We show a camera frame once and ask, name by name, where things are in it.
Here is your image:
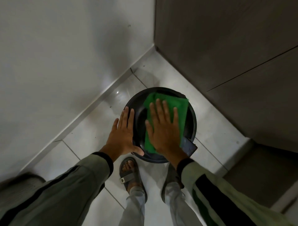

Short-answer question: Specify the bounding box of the grey right sandal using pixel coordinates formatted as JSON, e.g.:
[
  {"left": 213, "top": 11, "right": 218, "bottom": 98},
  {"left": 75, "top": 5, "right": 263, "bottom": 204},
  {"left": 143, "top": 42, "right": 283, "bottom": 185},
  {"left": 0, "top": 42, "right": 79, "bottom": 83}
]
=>
[{"left": 161, "top": 163, "right": 185, "bottom": 203}]

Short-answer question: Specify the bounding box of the brown wooden cabinet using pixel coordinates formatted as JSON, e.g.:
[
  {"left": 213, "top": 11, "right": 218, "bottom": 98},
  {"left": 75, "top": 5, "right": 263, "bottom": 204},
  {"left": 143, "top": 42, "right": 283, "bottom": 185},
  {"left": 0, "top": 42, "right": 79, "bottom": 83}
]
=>
[{"left": 154, "top": 0, "right": 298, "bottom": 210}]

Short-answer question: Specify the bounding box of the person's right leg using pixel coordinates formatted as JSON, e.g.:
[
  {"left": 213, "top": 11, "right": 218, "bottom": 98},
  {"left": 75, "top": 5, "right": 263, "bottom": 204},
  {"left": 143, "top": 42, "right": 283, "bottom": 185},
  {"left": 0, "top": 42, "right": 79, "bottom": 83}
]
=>
[{"left": 163, "top": 164, "right": 204, "bottom": 226}]

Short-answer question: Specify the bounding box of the black bin foot pedal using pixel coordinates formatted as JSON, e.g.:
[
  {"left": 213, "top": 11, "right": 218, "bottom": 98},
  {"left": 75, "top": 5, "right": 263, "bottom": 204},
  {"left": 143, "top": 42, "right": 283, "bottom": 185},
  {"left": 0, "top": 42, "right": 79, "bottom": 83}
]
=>
[{"left": 181, "top": 137, "right": 198, "bottom": 158}]

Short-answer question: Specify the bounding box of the grey sandal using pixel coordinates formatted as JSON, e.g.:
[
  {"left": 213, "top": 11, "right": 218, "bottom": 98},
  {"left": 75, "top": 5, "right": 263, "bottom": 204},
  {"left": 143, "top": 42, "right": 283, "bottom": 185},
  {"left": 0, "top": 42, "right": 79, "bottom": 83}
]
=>
[
  {"left": 119, "top": 156, "right": 148, "bottom": 203},
  {"left": 161, "top": 163, "right": 185, "bottom": 203}
]

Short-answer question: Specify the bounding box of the person's right hand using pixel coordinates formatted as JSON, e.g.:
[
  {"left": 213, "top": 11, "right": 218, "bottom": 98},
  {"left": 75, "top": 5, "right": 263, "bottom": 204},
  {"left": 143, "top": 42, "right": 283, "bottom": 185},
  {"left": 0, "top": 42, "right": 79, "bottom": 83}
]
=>
[{"left": 145, "top": 98, "right": 187, "bottom": 164}]

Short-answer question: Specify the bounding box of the person's right forearm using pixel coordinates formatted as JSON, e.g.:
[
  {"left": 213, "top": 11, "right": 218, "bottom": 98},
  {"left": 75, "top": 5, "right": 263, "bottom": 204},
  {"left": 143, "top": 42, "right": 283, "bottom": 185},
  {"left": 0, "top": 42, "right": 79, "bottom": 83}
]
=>
[{"left": 176, "top": 158, "right": 298, "bottom": 226}]

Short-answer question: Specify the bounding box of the person's left hand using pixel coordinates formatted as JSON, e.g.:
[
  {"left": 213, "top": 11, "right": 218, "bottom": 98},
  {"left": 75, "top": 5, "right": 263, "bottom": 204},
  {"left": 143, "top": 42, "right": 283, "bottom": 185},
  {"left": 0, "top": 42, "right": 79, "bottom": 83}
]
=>
[{"left": 102, "top": 106, "right": 145, "bottom": 161}]

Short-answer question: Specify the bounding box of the grey left sandal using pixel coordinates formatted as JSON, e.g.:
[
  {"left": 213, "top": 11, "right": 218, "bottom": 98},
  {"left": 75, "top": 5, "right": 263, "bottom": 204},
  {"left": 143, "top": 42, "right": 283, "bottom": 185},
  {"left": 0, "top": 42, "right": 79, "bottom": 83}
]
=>
[{"left": 119, "top": 156, "right": 148, "bottom": 203}]

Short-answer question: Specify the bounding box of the person's left leg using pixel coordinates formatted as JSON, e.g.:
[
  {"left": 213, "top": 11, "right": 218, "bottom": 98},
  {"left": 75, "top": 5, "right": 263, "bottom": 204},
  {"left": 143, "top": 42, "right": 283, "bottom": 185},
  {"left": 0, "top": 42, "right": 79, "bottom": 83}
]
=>
[{"left": 118, "top": 161, "right": 147, "bottom": 226}]

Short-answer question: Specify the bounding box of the person's left forearm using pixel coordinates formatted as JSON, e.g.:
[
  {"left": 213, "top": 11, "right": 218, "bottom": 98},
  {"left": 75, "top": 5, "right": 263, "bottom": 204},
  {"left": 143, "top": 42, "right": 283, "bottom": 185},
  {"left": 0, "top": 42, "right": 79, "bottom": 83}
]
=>
[{"left": 0, "top": 151, "right": 114, "bottom": 226}]

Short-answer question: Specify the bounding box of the black round pedal bin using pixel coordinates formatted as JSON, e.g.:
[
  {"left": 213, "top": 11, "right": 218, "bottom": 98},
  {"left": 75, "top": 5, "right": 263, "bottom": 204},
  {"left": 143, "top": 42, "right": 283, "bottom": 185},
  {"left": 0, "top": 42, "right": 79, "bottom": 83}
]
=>
[{"left": 124, "top": 87, "right": 198, "bottom": 164}]

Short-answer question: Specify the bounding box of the green cleaning cloth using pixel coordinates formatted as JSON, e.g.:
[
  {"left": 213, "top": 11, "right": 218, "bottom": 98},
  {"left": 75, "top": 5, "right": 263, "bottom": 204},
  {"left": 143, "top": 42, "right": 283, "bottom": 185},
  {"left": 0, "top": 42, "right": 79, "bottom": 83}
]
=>
[{"left": 143, "top": 92, "right": 189, "bottom": 155}]

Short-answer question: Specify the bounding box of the person's leg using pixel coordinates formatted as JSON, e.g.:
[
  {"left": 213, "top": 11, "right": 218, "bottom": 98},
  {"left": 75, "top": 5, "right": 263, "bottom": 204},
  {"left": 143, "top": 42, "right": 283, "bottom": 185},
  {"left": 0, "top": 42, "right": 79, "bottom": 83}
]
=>
[
  {"left": 118, "top": 161, "right": 147, "bottom": 226},
  {"left": 163, "top": 164, "right": 204, "bottom": 226}
]

